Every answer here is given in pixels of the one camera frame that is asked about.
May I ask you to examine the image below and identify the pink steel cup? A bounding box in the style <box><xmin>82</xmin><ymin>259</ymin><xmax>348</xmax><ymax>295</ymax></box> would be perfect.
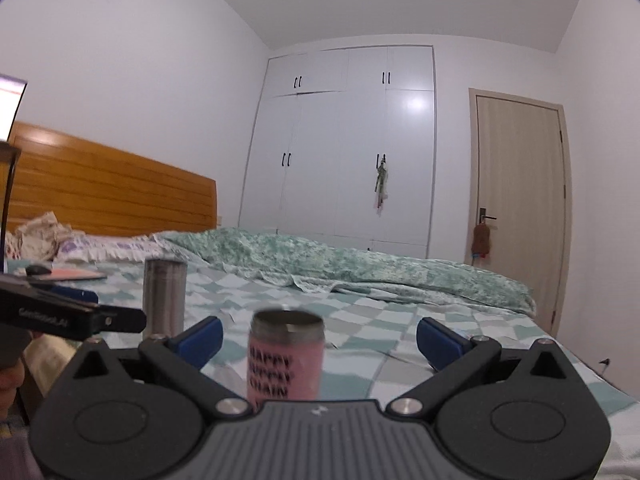
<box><xmin>246</xmin><ymin>308</ymin><xmax>326</xmax><ymax>408</ymax></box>

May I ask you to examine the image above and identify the person's left hand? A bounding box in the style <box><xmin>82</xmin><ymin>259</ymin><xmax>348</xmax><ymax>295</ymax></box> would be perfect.
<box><xmin>0</xmin><ymin>328</ymin><xmax>34</xmax><ymax>424</ymax></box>

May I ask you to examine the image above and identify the pink notebook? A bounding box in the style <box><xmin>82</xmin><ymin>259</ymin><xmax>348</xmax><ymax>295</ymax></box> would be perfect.
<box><xmin>32</xmin><ymin>268</ymin><xmax>106</xmax><ymax>282</ymax></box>

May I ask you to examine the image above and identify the black computer mouse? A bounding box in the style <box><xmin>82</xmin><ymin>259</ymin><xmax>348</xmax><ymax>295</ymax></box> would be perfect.
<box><xmin>25</xmin><ymin>263</ymin><xmax>52</xmax><ymax>276</ymax></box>

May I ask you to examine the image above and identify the floral frilled pillow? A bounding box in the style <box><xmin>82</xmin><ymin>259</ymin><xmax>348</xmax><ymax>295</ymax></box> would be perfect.
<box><xmin>54</xmin><ymin>235</ymin><xmax>203</xmax><ymax>263</ymax></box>

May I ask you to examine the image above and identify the checkered green bed blanket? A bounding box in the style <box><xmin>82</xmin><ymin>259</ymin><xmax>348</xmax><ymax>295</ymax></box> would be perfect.
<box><xmin>25</xmin><ymin>263</ymin><xmax>639</xmax><ymax>479</ymax></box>

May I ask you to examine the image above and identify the tall stainless steel tumbler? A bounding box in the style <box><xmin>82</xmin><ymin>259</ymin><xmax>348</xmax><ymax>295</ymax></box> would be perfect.
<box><xmin>142</xmin><ymin>258</ymin><xmax>188</xmax><ymax>338</ymax></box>

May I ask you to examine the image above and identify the crumpled beige cloth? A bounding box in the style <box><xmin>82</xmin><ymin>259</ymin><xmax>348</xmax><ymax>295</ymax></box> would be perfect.
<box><xmin>4</xmin><ymin>211</ymin><xmax>84</xmax><ymax>261</ymax></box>

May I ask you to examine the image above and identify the brown plush toy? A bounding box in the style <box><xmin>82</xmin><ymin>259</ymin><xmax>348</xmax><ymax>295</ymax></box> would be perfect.
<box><xmin>471</xmin><ymin>220</ymin><xmax>491</xmax><ymax>259</ymax></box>

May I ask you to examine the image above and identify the orange wooden headboard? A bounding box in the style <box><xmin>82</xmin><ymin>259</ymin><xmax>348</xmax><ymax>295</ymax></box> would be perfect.
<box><xmin>8</xmin><ymin>122</ymin><xmax>217</xmax><ymax>237</ymax></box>

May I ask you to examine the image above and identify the green floral duvet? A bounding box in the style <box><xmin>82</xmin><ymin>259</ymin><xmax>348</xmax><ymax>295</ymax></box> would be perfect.
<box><xmin>154</xmin><ymin>228</ymin><xmax>536</xmax><ymax>318</ymax></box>

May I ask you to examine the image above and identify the hanging green ornament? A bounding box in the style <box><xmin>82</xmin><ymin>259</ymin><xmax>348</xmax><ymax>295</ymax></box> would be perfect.
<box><xmin>374</xmin><ymin>154</ymin><xmax>388</xmax><ymax>214</ymax></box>

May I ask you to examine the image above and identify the beige wooden door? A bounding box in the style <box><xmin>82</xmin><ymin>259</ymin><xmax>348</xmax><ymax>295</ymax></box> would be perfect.
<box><xmin>465</xmin><ymin>89</ymin><xmax>572</xmax><ymax>335</ymax></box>

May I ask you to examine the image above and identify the white built-in wardrobe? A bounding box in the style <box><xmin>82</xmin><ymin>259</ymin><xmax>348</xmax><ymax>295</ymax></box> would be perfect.
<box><xmin>239</xmin><ymin>46</ymin><xmax>435</xmax><ymax>258</ymax></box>

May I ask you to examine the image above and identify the laptop screen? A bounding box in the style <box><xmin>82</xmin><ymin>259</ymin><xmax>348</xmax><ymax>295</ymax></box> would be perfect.
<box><xmin>0</xmin><ymin>74</ymin><xmax>27</xmax><ymax>142</ymax></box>

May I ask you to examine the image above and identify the black door handle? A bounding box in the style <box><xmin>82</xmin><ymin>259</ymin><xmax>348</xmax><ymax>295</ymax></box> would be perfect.
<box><xmin>478</xmin><ymin>208</ymin><xmax>496</xmax><ymax>224</ymax></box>

